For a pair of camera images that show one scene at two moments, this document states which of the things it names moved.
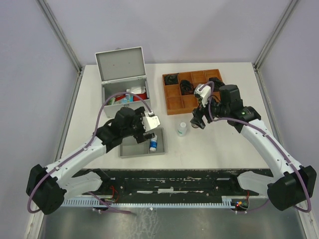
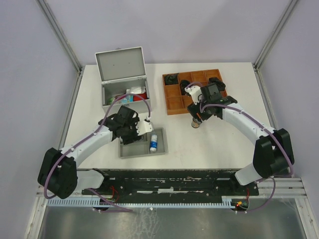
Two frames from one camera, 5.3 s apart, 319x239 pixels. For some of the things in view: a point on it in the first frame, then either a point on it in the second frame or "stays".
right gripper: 198,114 → 194,109
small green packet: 111,101 stays
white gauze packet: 136,90 stays
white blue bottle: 153,144 stays
